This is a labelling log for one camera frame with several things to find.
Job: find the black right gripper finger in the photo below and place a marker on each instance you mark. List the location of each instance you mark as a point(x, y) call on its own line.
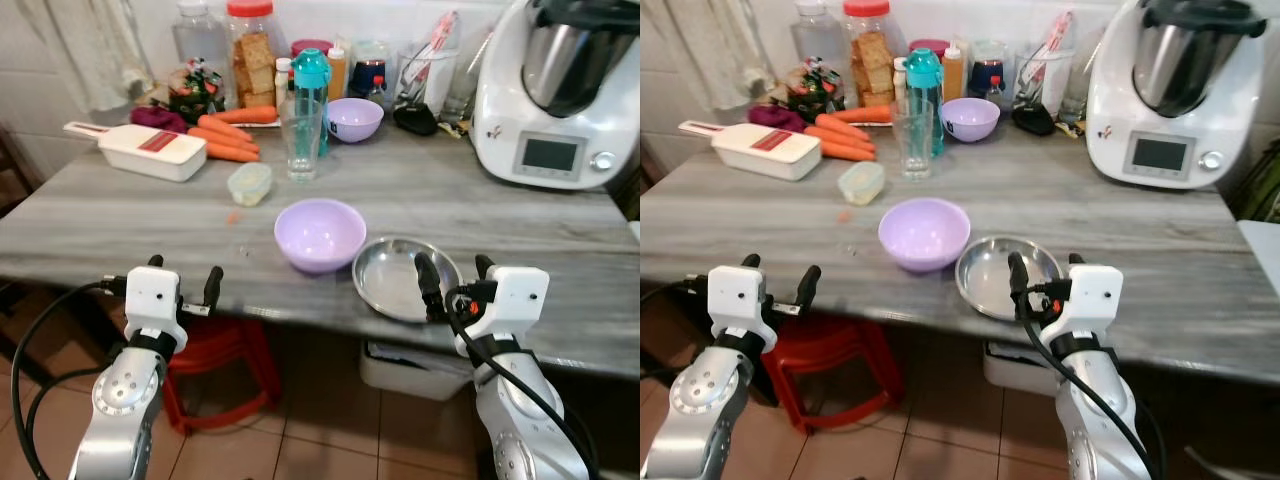
point(1019, 285)
point(1076, 260)
point(485, 267)
point(430, 285)

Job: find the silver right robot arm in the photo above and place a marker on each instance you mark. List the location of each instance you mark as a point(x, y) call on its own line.
point(1095, 420)
point(515, 420)

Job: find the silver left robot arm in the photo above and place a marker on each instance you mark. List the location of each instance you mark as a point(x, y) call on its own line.
point(120, 400)
point(700, 400)

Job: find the round steel plate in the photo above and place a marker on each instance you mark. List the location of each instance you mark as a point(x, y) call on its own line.
point(988, 278)
point(388, 278)

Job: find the red plastic stool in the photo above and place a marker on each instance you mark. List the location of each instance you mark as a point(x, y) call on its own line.
point(225, 345)
point(830, 345)

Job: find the white storage box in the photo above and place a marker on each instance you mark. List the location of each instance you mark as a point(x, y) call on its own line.
point(1015, 368)
point(410, 370)

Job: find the small clear lidded container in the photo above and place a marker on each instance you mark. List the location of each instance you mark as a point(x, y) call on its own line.
point(249, 185)
point(861, 184)

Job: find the large purple plastic bowl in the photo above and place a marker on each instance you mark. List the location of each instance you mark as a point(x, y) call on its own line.
point(320, 235)
point(925, 235)

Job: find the white slicer box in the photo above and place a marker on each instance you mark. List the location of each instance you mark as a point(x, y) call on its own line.
point(765, 154)
point(150, 155)

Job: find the orange carrot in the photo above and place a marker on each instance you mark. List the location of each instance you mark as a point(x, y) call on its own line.
point(850, 153)
point(220, 140)
point(245, 114)
point(860, 114)
point(835, 140)
point(225, 128)
point(235, 154)
point(840, 128)

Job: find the white food processor appliance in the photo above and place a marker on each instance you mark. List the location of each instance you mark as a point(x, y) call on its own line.
point(1165, 155)
point(560, 150)

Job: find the dark purple beetroot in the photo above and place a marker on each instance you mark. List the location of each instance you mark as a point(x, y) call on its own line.
point(775, 118)
point(158, 119)

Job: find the black pouch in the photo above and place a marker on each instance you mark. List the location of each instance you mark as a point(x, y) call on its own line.
point(1032, 120)
point(415, 120)

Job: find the clear drinking glass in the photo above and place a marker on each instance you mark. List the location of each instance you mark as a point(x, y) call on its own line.
point(914, 150)
point(302, 150)

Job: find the small purple plastic bowl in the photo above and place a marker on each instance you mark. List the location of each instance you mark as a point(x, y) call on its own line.
point(355, 120)
point(970, 120)

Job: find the colourful snack packet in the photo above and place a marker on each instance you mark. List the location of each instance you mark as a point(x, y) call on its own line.
point(813, 90)
point(195, 90)

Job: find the tall clear plastic container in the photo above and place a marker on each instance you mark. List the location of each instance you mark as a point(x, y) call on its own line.
point(465, 80)
point(1080, 80)

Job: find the clear utensil holder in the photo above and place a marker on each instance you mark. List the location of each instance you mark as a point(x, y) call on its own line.
point(1042, 80)
point(425, 80)

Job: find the clear jar with dark contents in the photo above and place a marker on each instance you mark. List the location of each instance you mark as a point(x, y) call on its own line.
point(987, 70)
point(370, 70)

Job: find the hanging translucent cloth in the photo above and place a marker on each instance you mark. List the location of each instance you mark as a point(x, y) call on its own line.
point(95, 50)
point(715, 50)

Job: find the small white bottle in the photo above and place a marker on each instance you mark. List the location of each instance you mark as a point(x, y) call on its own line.
point(899, 78)
point(283, 80)

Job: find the orange sauce bottle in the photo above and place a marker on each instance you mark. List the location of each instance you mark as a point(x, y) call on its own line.
point(953, 72)
point(337, 72)

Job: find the red lid rusk jar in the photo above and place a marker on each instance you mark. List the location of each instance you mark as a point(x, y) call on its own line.
point(252, 60)
point(868, 60)

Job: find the clear plastic bottle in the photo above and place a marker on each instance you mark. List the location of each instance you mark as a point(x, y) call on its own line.
point(815, 35)
point(198, 35)

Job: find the teal water bottle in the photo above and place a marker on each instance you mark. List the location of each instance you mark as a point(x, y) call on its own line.
point(923, 72)
point(310, 72)

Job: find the pink lid jar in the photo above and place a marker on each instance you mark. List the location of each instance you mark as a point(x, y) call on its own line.
point(930, 45)
point(312, 45)

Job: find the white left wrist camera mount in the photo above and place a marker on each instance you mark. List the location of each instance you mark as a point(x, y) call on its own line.
point(738, 295)
point(152, 295)

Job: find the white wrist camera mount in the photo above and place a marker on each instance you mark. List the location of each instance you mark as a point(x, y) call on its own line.
point(738, 295)
point(152, 295)
point(1095, 295)
point(515, 295)

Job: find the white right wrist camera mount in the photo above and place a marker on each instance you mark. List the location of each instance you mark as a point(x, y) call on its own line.
point(1095, 295)
point(515, 295)

